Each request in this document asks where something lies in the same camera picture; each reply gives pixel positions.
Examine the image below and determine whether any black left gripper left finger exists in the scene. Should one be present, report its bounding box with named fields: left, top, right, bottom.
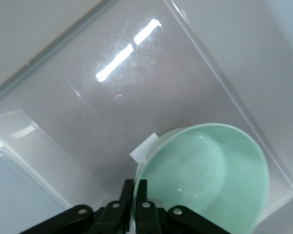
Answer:
left=19, top=179, right=135, bottom=234

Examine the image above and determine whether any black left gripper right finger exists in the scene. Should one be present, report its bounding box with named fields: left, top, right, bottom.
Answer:
left=136, top=179, right=230, bottom=234

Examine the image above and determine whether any mint green bowl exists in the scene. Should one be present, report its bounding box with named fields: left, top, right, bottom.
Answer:
left=133, top=123, right=271, bottom=234

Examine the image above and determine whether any white rectangular label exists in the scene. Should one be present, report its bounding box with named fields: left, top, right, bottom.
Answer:
left=129, top=133, right=160, bottom=166

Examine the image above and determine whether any translucent clear plastic bin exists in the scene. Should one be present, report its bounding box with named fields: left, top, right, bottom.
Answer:
left=0, top=0, right=293, bottom=234

